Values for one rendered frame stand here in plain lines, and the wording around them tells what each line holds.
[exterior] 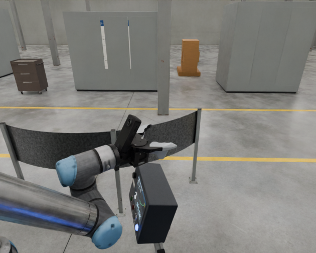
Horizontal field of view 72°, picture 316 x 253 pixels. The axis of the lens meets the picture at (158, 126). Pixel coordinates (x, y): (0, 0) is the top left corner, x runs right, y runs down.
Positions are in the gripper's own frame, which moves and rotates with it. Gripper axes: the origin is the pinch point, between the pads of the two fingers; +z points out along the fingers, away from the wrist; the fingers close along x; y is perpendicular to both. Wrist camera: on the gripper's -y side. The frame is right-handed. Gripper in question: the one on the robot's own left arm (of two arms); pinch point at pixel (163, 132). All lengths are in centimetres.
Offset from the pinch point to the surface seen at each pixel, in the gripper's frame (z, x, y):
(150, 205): -11.4, 10.8, 19.1
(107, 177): 37, -144, 167
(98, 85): 181, -515, 198
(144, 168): -2.0, -7.2, 21.9
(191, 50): 529, -515, 125
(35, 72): 39, -585, 166
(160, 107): 217, -272, 166
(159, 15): 215, -296, -6
